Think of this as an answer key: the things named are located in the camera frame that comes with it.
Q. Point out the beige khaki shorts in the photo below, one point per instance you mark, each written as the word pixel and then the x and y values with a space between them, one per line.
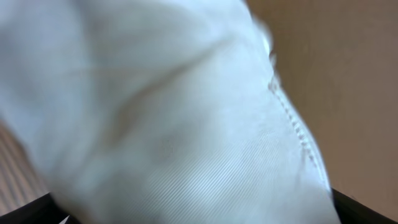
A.
pixel 138 111

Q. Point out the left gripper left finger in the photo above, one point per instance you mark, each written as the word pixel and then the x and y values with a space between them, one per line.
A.
pixel 43 210

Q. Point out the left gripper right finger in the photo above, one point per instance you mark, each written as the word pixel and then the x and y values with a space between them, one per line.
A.
pixel 353 212

